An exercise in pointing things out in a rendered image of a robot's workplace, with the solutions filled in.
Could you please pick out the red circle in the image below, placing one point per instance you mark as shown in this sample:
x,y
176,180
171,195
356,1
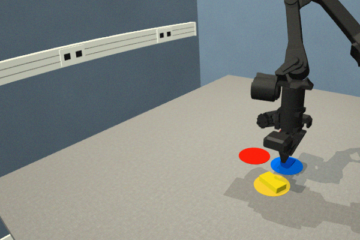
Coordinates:
x,y
254,156

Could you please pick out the yellow circle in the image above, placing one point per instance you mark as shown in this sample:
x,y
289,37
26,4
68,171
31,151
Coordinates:
x,y
263,189

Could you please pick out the yellow block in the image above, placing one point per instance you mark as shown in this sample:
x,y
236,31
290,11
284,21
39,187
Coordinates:
x,y
272,182

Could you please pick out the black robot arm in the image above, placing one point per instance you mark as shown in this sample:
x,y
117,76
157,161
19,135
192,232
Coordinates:
x,y
267,87

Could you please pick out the blue circle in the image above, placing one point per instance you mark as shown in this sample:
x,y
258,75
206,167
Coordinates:
x,y
294,169

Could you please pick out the blue block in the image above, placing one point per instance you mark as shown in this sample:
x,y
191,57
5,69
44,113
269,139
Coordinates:
x,y
288,163

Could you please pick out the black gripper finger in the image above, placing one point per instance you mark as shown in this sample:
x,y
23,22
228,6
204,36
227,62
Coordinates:
x,y
297,137
284,156

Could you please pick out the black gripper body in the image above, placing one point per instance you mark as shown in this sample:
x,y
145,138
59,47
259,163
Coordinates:
x,y
292,121

